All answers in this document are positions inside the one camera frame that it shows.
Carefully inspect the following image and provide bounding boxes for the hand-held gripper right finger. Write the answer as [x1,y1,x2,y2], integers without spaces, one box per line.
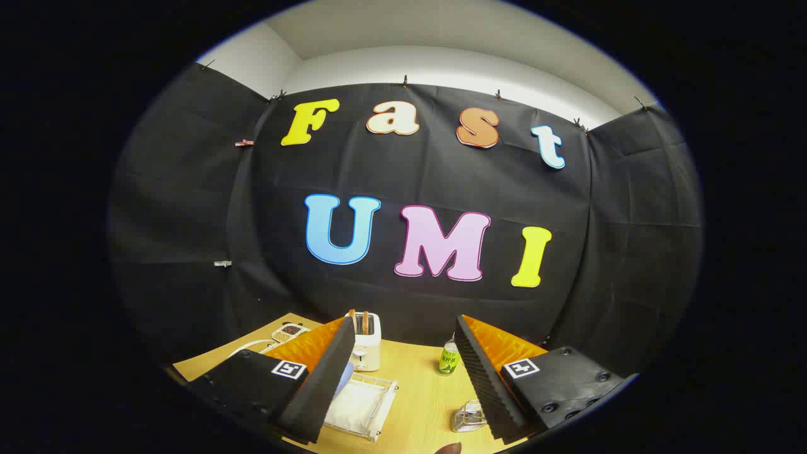
[454,314,637,442]

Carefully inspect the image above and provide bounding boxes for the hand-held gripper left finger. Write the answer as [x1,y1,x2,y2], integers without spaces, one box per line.
[187,315,357,445]

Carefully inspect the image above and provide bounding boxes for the blue plate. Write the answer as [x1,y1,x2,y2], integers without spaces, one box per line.
[334,361,355,398]

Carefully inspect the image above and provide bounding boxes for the metal wire basket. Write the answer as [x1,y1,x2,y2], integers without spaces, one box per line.
[452,399,487,433]

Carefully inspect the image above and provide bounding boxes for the white wire dish rack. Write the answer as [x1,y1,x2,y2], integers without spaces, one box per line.
[323,372,399,442]

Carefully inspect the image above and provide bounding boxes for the green label drink bottle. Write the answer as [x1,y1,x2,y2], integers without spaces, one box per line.
[437,337,461,376]

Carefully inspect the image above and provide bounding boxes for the white toaster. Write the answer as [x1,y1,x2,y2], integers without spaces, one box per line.
[350,312,382,373]

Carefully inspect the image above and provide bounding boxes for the small white compartment tray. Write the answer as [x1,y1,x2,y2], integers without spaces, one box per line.
[271,323,310,344]

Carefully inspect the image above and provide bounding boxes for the black backdrop cloth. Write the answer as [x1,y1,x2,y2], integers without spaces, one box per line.
[107,63,704,379]

